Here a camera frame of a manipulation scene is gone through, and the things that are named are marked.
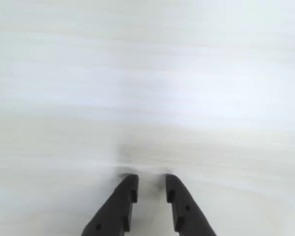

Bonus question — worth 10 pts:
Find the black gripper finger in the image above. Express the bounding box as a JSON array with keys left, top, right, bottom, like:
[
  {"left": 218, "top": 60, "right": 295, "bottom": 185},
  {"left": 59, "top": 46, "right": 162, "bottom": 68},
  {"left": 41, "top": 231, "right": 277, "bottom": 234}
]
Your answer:
[
  {"left": 80, "top": 174, "right": 140, "bottom": 236},
  {"left": 165, "top": 174, "right": 217, "bottom": 236}
]

